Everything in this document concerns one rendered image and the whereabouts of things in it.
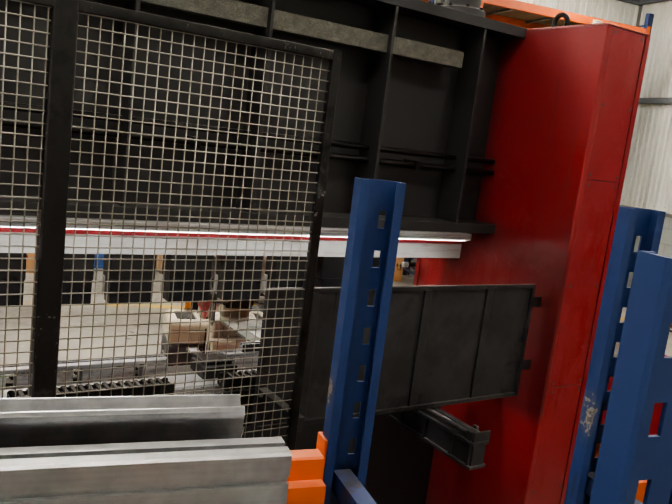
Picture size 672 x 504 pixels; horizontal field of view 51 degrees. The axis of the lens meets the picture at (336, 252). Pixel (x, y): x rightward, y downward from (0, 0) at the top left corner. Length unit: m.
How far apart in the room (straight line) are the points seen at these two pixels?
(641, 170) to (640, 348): 10.94
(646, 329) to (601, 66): 2.32
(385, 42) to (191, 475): 2.03
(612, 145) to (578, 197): 0.25
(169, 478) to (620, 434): 0.45
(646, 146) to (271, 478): 10.78
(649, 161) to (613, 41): 8.56
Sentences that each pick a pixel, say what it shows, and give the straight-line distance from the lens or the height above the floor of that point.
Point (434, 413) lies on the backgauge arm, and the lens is 2.65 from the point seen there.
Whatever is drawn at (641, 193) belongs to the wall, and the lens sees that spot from 11.33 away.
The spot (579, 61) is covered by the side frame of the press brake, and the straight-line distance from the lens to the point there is 2.80.
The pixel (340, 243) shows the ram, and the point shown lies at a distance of 2.73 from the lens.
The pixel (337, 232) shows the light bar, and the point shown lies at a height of 1.47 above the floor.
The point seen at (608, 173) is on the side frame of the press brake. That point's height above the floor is 1.78.
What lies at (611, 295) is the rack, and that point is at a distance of 1.01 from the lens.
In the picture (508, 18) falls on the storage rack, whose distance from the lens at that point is 10.50.
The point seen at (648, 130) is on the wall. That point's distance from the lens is 11.41.
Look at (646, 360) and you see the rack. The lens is 0.46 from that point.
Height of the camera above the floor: 1.80
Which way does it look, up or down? 9 degrees down
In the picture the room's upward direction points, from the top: 7 degrees clockwise
